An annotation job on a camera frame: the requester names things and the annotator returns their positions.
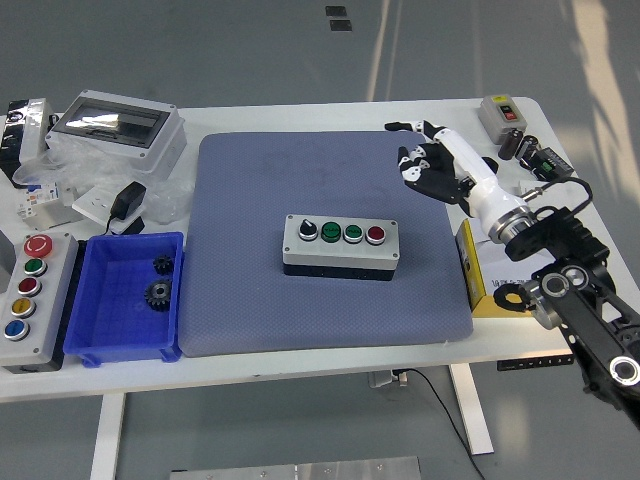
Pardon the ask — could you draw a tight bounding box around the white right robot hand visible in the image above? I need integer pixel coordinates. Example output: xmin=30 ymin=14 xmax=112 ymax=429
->
xmin=383 ymin=118 xmax=530 ymax=226

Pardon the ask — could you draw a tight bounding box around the grey four-button control box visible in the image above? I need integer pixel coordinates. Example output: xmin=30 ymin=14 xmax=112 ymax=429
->
xmin=282 ymin=214 xmax=401 ymax=281

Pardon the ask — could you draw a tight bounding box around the grey five-button control box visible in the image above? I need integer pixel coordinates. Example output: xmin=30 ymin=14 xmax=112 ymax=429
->
xmin=0 ymin=232 xmax=80 ymax=375

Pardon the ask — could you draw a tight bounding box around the black cylindrical capacitor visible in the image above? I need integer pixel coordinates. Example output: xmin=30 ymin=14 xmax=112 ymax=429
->
xmin=499 ymin=127 xmax=524 ymax=161
xmin=514 ymin=134 xmax=540 ymax=164

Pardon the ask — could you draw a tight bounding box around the black module with green terminal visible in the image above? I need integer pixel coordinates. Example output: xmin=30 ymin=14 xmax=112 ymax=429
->
xmin=522 ymin=145 xmax=575 ymax=181

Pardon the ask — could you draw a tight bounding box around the yellow and white cardboard box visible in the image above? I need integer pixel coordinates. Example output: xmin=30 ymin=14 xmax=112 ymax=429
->
xmin=454 ymin=217 xmax=541 ymax=319

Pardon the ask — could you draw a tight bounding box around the black table control panel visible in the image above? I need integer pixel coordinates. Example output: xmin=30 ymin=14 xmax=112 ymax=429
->
xmin=496 ymin=353 xmax=575 ymax=372

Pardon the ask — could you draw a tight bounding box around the white table leg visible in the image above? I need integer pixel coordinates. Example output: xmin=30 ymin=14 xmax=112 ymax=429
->
xmin=89 ymin=392 xmax=126 ymax=480
xmin=448 ymin=363 xmax=495 ymax=456

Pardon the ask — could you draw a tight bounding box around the blue-grey table mat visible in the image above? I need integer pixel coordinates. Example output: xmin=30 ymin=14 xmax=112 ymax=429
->
xmin=178 ymin=130 xmax=475 ymax=358

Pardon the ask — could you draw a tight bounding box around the silver metal plate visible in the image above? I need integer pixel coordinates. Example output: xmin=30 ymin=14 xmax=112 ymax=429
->
xmin=168 ymin=455 xmax=422 ymax=480

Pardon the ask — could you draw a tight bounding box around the large black bevel gear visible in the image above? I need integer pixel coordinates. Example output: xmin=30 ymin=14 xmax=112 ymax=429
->
xmin=143 ymin=279 xmax=175 ymax=313

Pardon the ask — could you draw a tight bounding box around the black power adapter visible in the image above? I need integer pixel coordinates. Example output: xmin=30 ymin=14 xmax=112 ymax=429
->
xmin=109 ymin=181 xmax=148 ymax=220

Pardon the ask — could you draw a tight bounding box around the blue plastic bin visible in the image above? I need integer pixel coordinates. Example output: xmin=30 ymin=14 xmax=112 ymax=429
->
xmin=63 ymin=230 xmax=185 ymax=369

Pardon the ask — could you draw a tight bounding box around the clear plastic bag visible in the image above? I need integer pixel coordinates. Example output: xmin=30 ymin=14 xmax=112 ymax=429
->
xmin=12 ymin=134 xmax=195 ymax=225

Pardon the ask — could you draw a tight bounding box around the black and white wrapped device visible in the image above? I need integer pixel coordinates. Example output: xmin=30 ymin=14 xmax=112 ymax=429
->
xmin=0 ymin=98 xmax=60 ymax=190

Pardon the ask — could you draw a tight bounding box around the grey two-button switch box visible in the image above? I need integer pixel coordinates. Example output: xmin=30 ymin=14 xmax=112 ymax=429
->
xmin=477 ymin=94 xmax=530 ymax=145

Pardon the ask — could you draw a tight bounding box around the white wall switch plate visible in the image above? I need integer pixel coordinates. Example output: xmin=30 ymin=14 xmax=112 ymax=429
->
xmin=517 ymin=179 xmax=572 ymax=211

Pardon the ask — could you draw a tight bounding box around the black cable under table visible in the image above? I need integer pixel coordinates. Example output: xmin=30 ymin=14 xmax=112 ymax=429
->
xmin=399 ymin=368 xmax=486 ymax=480

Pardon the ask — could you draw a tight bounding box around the grey enclosure with clear lid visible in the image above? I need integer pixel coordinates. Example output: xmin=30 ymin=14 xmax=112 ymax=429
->
xmin=44 ymin=89 xmax=187 ymax=181

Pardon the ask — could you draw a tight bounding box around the white wall socket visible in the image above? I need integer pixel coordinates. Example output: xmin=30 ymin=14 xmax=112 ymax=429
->
xmin=71 ymin=185 xmax=146 ymax=235

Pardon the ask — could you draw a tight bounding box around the silver metal bracket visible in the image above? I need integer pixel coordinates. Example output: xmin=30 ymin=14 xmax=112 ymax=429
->
xmin=33 ymin=202 xmax=85 ymax=232

